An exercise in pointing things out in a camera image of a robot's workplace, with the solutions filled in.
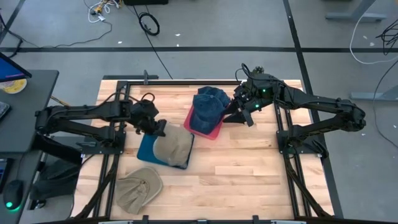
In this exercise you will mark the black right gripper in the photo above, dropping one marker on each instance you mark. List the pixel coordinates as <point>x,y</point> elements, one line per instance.
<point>249,116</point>

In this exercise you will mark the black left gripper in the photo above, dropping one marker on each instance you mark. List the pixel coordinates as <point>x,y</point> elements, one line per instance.
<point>144,115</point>

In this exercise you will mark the blue denim cap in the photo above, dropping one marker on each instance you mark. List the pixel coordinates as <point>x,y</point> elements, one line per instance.
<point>220,95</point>
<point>205,115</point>

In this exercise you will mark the blue tray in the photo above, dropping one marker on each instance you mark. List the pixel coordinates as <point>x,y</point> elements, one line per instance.
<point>144,152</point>

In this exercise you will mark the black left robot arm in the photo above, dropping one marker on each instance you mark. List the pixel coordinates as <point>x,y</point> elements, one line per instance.
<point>87,112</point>

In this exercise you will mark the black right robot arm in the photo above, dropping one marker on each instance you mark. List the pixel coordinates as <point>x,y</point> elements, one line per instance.
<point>326,102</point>

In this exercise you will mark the red tray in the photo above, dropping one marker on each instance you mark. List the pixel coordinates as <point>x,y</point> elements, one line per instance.
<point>214,135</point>

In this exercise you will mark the black box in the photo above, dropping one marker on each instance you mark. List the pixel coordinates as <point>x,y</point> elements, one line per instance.
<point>146,2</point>

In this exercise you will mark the black office desk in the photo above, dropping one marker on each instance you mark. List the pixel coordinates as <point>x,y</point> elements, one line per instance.
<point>28,118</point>

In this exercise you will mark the yellow round disc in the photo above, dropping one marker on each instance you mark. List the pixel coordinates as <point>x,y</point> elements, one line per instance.
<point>14,87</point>

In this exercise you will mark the grey keyboard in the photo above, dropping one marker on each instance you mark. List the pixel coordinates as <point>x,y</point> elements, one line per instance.
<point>3,110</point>

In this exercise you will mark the computer monitor blue screen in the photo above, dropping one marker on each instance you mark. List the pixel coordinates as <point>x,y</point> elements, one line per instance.
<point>9,70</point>

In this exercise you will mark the desk with grey legs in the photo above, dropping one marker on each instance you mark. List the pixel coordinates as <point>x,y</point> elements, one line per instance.
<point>354,17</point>

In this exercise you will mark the black computer mouse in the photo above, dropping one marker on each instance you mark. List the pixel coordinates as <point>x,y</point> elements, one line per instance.
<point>13,193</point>

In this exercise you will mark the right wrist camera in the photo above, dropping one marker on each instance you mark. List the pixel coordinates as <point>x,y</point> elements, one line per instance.
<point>241,93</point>

